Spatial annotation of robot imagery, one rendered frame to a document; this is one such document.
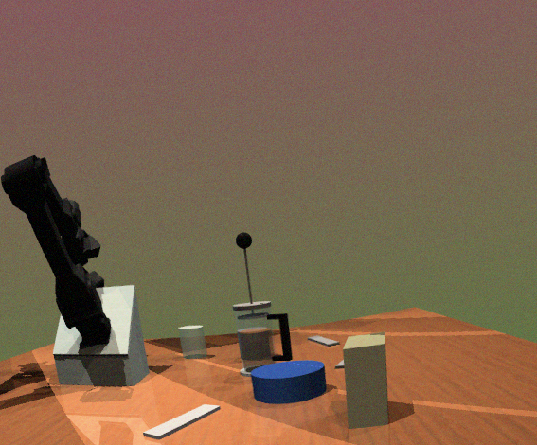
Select blue short cylinder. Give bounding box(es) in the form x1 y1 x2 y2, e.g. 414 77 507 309
250 360 327 404

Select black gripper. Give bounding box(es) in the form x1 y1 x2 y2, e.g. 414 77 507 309
70 248 104 288

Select glass french press with black handle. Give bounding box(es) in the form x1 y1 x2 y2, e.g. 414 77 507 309
233 233 293 377

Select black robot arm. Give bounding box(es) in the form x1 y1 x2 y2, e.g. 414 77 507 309
1 155 111 346

